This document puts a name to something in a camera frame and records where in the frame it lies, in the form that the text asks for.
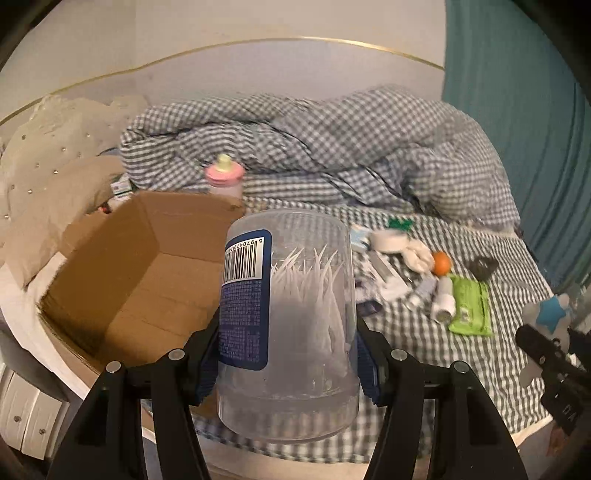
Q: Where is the pink baby bottle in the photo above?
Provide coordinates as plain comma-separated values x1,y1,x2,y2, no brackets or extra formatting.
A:
204,154,245,199

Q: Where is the teal curtain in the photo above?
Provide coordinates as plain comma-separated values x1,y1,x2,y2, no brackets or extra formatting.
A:
443,1,590,290

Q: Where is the green toy piece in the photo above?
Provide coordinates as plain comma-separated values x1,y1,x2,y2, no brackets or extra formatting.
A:
388,217,414,232

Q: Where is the light blue tissue packet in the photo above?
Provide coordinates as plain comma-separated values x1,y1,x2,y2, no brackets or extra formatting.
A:
349,225,373,253

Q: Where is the small orange fruit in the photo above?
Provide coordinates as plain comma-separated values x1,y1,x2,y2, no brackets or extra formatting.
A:
432,251,453,277

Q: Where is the grey cosmetic tube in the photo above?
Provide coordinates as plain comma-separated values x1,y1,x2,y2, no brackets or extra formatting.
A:
405,275,438,310

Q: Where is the white tissue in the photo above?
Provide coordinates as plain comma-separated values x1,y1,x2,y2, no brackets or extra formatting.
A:
401,239,435,274

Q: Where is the brown cardboard box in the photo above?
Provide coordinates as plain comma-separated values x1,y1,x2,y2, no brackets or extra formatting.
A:
40,192,245,371

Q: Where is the gingham checked duvet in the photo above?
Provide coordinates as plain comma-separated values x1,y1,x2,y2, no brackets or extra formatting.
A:
119,86,520,230

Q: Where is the floral tissue pack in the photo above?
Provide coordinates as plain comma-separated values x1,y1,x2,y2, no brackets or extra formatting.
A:
353,251,411,317

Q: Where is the white tape roll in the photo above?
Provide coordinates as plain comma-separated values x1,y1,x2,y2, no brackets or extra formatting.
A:
369,229,409,254

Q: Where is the white bedside drawer cabinet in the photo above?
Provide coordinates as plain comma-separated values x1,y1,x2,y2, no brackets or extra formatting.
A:
0,365,69,460

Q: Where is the green wet wipes pack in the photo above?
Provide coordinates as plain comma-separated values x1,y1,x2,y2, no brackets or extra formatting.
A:
448,275,493,337

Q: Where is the clear toothpick jar blue label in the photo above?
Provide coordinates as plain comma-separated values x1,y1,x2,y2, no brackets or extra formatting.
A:
216,210,360,443

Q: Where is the white cylindrical bottle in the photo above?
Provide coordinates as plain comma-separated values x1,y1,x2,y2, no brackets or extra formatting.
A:
431,276,456,324

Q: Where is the dark small cup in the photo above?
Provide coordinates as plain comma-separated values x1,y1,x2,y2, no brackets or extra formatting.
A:
466,256,499,282

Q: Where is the blue star toy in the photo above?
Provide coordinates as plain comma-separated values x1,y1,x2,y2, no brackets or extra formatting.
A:
522,294,572,334

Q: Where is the gingham checked bed sheet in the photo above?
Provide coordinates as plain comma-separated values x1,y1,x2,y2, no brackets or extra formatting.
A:
193,177,555,464

